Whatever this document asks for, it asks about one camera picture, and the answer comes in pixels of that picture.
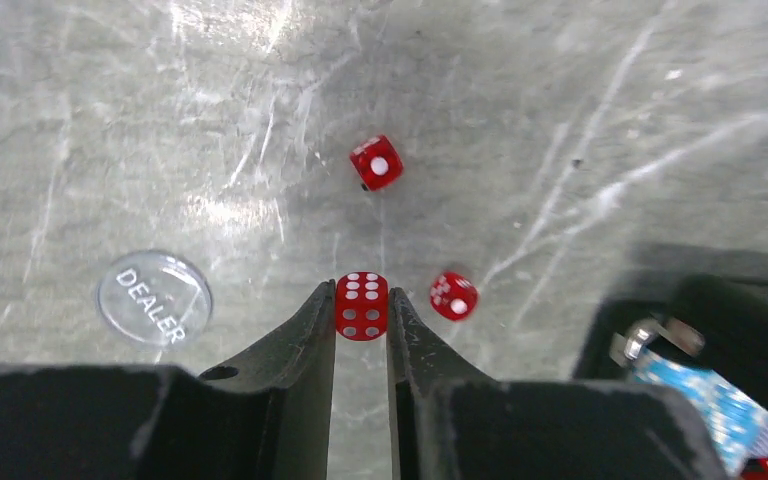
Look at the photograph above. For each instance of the red die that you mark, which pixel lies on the red die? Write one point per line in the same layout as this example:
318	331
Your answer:
453	296
361	306
377	163

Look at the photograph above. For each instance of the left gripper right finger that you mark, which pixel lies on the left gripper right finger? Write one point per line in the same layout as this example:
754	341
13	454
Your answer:
450	420

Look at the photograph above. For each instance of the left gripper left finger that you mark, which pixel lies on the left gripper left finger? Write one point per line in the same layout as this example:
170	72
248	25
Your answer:
261	414

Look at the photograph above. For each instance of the clear dealer button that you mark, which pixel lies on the clear dealer button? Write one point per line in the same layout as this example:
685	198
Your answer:
155	298

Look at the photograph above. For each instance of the black poker chip case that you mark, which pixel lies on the black poker chip case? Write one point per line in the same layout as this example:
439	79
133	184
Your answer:
709	322

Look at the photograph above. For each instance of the blue chip row far left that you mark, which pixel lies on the blue chip row far left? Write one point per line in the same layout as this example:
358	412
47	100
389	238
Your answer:
734	420

